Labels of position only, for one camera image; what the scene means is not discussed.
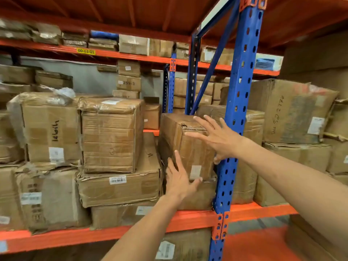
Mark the person's right hand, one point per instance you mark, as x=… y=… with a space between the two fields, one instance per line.
x=225 y=142

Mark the person's left hand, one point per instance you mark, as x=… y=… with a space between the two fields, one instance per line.
x=176 y=187

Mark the person's right thumb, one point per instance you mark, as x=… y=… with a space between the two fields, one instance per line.
x=217 y=160

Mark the person's left thumb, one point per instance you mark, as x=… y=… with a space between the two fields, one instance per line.
x=196 y=182

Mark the person's left middle finger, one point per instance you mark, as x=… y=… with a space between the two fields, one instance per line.
x=170 y=165

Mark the person's right little finger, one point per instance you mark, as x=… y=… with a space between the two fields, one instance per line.
x=223 y=123

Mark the person's right middle finger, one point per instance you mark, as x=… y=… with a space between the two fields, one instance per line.
x=202 y=123

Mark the person's left forearm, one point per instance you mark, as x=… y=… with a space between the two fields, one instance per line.
x=144 y=231

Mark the person's right forearm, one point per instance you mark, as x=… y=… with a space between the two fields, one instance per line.
x=293 y=187

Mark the tall cardboard box, taped top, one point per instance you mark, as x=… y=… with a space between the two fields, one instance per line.
x=251 y=127

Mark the stack of background cardboard boxes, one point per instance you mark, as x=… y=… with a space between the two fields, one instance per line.
x=180 y=92

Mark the blue rack upright, plain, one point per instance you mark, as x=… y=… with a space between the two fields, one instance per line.
x=192 y=76

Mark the slim blue rack upright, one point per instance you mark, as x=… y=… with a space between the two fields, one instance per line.
x=171 y=84

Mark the wide flat cardboard box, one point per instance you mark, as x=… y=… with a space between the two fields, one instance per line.
x=125 y=187

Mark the blue diagonal rack brace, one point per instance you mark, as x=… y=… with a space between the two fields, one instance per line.
x=214 y=62

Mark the blue perforated rack upright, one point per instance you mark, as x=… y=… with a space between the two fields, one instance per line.
x=244 y=65

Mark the cardboard box with barcode label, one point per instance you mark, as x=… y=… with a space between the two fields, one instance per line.
x=187 y=246

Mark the large cardboard box, grey patch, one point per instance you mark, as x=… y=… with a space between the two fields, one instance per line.
x=288 y=111

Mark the cardboard box with paper sheet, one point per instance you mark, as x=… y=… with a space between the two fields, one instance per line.
x=227 y=57

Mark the cube cardboard box, clear tape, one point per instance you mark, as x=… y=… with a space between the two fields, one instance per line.
x=108 y=135

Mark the low cardboard box, white label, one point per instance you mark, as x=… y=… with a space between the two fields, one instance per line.
x=117 y=214

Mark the little cardboard box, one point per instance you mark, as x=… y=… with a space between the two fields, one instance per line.
x=182 y=51

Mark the white and blue box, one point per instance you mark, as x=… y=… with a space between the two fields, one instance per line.
x=267 y=62

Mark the long cardboard box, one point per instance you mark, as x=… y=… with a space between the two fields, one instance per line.
x=299 y=157

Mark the thin cardboard box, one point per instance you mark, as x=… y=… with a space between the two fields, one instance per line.
x=125 y=94

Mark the small cardboard box, marker writing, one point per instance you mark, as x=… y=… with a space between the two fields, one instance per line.
x=128 y=83

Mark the narrow brown cardboard box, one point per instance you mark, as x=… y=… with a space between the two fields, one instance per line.
x=161 y=48

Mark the small labelled cardboard box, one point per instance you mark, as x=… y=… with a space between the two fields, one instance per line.
x=128 y=68

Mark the cardboard box, white tape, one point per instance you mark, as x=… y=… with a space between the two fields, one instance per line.
x=133 y=44

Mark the orange rack beam with label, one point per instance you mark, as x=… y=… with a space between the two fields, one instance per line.
x=122 y=54

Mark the huge brown cardboard box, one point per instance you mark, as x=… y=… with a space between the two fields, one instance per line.
x=315 y=59

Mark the torn cardboard box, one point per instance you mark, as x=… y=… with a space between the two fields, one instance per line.
x=338 y=149

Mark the worn cardboard box, printed side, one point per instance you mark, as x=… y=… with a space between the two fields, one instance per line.
x=54 y=198

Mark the plain brown cardboard box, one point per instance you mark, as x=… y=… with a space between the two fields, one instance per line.
x=307 y=241

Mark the crumpled clear plastic wrap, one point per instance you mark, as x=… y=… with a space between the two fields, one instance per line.
x=64 y=92

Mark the orange shelf deck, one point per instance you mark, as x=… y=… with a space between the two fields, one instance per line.
x=136 y=13

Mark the blue plastic packet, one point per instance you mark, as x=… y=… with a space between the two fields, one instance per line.
x=104 y=34

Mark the cardboard box with black handwriting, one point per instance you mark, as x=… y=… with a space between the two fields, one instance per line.
x=40 y=127

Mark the yellow shelf label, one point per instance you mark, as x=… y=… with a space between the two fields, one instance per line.
x=86 y=51

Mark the flat dark-topped cardboard box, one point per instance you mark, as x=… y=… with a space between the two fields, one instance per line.
x=53 y=79

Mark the dented cardboard box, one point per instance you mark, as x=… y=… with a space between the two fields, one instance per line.
x=8 y=138

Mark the plastic-wrapped cardboard box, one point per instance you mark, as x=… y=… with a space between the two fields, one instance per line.
x=8 y=198

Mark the flat brown cardboard box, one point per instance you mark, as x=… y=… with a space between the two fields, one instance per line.
x=16 y=74

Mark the row of flat wrapped packets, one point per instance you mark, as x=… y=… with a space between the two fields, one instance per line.
x=32 y=33

